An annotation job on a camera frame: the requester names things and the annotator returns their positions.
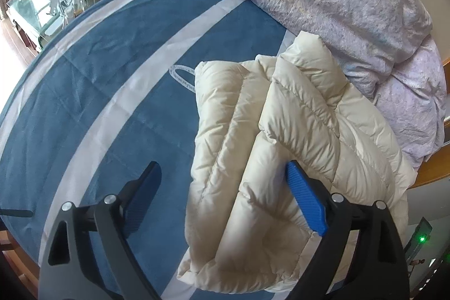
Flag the beige quilted down jacket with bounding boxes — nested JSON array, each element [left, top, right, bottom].
[[177, 32, 417, 294]]

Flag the blue white striped bedsheet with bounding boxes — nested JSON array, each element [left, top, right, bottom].
[[1, 0, 290, 299]]

